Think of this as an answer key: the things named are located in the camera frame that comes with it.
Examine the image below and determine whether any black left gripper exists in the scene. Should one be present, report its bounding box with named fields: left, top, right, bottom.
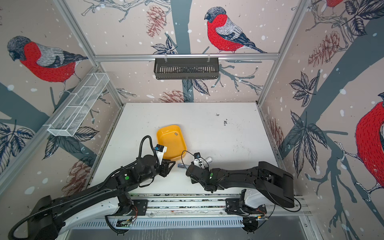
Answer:
left=139, top=157, right=177, bottom=184

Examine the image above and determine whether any yellow plastic tray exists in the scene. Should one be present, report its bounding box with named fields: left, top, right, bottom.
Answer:
left=157, top=125, right=187, bottom=161

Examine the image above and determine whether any light blue stapler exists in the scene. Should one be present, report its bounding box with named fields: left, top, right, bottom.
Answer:
left=178, top=164, right=189, bottom=169

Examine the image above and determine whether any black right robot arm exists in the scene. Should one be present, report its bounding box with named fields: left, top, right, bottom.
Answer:
left=186, top=162, right=295, bottom=209

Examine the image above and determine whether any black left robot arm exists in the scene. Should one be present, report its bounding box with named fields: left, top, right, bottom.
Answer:
left=8, top=141, right=175, bottom=240

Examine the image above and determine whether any aluminium top crossbar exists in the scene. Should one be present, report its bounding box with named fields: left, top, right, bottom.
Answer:
left=94, top=53, right=280, bottom=63

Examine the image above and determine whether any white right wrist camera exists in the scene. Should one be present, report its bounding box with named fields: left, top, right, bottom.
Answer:
left=194, top=153, right=205, bottom=169

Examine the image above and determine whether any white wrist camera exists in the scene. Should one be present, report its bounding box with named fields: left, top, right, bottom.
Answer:
left=154, top=144, right=167, bottom=164
left=194, top=153, right=205, bottom=169

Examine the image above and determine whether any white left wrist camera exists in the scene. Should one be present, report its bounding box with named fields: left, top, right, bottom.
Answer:
left=154, top=144, right=167, bottom=164

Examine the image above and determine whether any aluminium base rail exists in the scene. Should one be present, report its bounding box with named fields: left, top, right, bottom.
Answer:
left=64, top=193, right=311, bottom=230

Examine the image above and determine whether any black hanging wire basket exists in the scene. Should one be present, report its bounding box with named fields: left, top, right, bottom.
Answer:
left=154, top=58, right=220, bottom=80

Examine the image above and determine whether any white wire mesh basket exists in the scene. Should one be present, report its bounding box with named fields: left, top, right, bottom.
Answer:
left=48, top=73, right=110, bottom=137

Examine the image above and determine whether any aluminium frame corner post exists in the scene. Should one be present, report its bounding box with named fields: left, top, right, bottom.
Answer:
left=53, top=0, right=124, bottom=106

